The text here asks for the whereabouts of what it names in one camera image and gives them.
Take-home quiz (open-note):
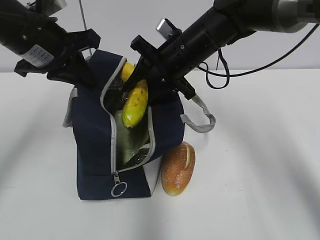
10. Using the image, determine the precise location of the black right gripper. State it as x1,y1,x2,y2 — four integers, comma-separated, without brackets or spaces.
121,32,196,105

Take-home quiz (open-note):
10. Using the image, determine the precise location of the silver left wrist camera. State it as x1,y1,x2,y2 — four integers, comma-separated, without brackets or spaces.
25,0,67,17

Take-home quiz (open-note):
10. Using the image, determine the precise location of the brown bread roll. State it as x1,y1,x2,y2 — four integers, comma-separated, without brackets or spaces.
161,141,196,196

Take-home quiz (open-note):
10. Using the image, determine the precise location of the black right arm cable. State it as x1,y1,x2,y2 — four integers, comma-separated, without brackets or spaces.
197,23,320,90

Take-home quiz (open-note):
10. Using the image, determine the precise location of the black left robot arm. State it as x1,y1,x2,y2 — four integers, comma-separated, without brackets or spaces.
0,0,101,87

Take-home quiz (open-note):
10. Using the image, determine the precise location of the yellow banana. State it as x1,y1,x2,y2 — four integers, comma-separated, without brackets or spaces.
120,61,149,129

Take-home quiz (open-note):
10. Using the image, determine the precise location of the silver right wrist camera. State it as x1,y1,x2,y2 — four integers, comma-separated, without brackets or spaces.
155,18,182,40

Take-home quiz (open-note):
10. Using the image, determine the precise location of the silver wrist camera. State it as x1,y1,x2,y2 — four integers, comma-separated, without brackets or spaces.
25,0,67,17
155,18,182,40

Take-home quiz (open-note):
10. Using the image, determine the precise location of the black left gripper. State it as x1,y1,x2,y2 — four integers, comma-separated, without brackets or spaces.
14,29,101,87

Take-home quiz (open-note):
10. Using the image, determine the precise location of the navy blue lunch bag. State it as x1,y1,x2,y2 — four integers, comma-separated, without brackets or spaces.
63,50,216,201

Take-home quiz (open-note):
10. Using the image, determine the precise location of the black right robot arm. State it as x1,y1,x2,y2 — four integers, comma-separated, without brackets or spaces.
121,0,320,99

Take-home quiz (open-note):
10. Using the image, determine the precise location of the green lidded glass container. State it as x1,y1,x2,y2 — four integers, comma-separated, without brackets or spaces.
113,110,149,165

